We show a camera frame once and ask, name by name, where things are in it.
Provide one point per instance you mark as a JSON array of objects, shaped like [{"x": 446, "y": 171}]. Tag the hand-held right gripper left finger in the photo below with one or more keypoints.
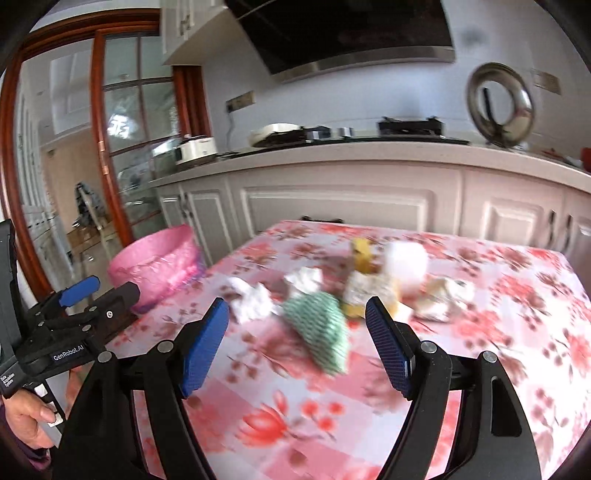
[{"x": 203, "y": 350}]

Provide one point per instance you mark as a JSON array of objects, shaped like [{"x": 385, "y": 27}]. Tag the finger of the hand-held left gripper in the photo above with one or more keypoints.
[
  {"x": 117, "y": 300},
  {"x": 78, "y": 291}
]

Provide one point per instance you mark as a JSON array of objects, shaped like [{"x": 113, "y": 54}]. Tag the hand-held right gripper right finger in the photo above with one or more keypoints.
[{"x": 390, "y": 350}]

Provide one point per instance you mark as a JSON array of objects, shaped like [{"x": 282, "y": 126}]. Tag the trash bin with pink bag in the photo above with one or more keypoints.
[{"x": 157, "y": 267}]

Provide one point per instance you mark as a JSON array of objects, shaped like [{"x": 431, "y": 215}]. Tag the green foam fruit net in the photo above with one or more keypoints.
[{"x": 318, "y": 330}]

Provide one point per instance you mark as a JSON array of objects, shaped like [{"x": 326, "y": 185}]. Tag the white foam sheet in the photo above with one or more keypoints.
[{"x": 406, "y": 265}]

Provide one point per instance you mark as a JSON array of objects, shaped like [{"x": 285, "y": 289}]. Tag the yellow pomelo peel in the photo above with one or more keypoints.
[{"x": 363, "y": 254}]

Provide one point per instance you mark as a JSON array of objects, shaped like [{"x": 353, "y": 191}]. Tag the person's left hand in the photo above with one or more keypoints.
[{"x": 27, "y": 420}]

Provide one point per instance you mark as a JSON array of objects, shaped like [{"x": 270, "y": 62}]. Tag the pomelo piece with pith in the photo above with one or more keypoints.
[{"x": 369, "y": 293}]

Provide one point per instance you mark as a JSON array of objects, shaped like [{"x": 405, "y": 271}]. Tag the crumpled white tissue left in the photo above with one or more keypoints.
[{"x": 251, "y": 300}]

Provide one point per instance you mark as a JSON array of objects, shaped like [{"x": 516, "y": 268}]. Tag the pink floral tablecloth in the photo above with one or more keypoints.
[{"x": 300, "y": 406}]

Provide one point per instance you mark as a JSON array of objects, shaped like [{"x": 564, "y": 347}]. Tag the white plastic bag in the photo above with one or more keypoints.
[{"x": 304, "y": 279}]

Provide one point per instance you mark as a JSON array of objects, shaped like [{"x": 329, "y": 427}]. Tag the white kitchen counter cabinets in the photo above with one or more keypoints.
[{"x": 346, "y": 194}]

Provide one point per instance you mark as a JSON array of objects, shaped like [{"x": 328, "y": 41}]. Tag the white rice cooker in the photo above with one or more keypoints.
[{"x": 196, "y": 150}]

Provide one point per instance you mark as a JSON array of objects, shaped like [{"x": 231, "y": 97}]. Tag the wooden framed glass door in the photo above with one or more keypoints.
[{"x": 99, "y": 115}]

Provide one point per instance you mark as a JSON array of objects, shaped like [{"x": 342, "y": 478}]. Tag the black gas stove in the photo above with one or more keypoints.
[{"x": 406, "y": 127}]

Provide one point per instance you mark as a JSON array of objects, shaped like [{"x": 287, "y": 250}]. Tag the white electric pan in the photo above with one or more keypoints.
[{"x": 274, "y": 133}]

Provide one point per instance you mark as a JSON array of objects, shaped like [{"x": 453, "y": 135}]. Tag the black lid stand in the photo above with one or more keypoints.
[{"x": 487, "y": 106}]

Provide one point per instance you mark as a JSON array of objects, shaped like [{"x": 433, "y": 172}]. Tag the steel and glass pot lid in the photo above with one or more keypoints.
[{"x": 517, "y": 115}]

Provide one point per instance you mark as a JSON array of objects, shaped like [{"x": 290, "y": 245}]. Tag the red round container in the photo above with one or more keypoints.
[{"x": 586, "y": 159}]

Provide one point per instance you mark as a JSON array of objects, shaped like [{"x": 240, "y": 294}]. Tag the black range hood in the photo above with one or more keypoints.
[{"x": 346, "y": 32}]

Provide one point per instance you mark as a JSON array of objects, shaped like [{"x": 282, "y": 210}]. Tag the wall power outlet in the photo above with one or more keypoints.
[
  {"x": 241, "y": 101},
  {"x": 545, "y": 82}
]

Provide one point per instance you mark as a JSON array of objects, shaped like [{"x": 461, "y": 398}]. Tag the white wall cabinet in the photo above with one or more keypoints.
[{"x": 189, "y": 27}]

